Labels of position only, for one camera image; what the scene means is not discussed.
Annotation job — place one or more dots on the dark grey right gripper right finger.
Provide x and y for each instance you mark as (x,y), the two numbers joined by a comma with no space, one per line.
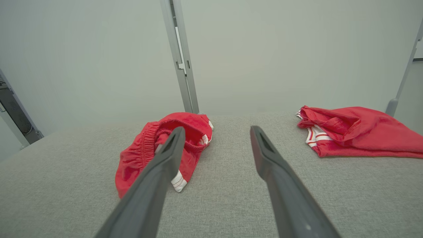
(290,205)

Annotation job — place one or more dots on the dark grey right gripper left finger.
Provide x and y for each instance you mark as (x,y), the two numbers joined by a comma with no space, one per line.
(148,191)

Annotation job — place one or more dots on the red shorts with white trim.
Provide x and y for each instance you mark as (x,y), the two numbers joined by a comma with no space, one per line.
(135,165)

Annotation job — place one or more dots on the red number 23 basketball jersey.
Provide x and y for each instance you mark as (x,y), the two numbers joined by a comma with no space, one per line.
(370,132)

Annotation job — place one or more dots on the grey fabric sofa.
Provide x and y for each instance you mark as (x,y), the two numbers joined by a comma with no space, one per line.
(224,198)

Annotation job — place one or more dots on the grey double partition post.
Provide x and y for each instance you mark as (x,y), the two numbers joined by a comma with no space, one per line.
(183,66)

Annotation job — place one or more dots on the single grey partition post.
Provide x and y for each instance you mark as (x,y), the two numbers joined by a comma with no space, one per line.
(392,105)

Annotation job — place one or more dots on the grey partition frame with rail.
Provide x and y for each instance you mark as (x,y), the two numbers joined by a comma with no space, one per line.
(16,112)

